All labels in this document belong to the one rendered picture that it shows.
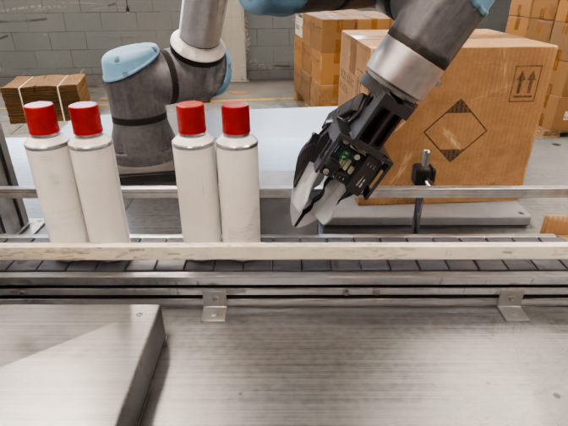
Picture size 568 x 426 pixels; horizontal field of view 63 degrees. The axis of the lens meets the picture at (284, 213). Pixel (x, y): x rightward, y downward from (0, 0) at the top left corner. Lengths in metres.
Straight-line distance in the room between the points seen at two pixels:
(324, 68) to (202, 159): 3.39
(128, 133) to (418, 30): 0.68
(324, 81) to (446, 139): 3.15
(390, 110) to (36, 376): 0.44
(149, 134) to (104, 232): 0.43
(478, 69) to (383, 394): 0.53
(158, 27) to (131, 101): 5.09
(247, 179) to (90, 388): 0.28
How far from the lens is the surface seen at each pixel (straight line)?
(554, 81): 4.12
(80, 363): 0.52
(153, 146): 1.03
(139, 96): 1.01
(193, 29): 1.00
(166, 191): 0.65
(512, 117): 0.88
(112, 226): 0.64
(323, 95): 3.97
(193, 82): 1.05
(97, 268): 0.66
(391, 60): 0.52
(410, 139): 0.82
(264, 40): 6.11
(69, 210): 0.65
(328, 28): 3.89
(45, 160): 0.62
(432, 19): 0.52
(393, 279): 0.62
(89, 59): 6.28
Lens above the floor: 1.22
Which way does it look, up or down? 27 degrees down
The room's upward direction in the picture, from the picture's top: straight up
